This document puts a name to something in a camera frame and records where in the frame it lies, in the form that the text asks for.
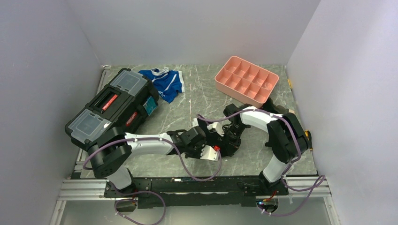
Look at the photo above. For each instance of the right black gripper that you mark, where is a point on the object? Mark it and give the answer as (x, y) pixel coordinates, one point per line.
(232, 146)

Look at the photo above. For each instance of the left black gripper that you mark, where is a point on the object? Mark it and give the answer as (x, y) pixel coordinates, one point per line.
(201, 144)

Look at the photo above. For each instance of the black white underwear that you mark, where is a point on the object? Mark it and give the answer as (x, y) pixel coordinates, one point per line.
(212, 137)

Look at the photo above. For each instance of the pink divided organizer tray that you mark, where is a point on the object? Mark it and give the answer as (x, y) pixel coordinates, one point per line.
(245, 81)

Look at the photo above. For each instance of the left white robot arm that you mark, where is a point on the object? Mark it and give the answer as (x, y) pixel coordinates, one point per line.
(109, 152)

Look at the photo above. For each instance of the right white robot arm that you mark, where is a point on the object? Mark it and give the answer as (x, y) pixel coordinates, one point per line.
(286, 138)

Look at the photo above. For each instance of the blue white underwear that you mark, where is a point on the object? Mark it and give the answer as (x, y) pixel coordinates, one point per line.
(168, 83)

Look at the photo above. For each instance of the black cloth at right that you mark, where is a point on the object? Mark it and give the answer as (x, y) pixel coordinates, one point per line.
(269, 106)

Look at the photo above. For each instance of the black plastic toolbox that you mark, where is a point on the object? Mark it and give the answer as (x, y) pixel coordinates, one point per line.
(118, 104)

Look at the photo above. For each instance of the yellow black screwdriver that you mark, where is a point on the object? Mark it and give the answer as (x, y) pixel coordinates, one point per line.
(309, 137)

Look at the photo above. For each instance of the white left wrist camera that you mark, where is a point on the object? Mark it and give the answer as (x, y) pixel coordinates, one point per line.
(209, 153)

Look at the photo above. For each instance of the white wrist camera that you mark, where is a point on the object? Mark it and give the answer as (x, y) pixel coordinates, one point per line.
(209, 153)
(216, 127)

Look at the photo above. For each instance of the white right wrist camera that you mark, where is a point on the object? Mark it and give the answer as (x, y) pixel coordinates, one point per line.
(216, 127)

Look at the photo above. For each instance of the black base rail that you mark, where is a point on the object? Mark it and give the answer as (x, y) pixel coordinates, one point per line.
(184, 191)

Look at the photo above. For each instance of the aluminium frame rail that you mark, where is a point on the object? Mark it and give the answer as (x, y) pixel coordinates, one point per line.
(79, 190)

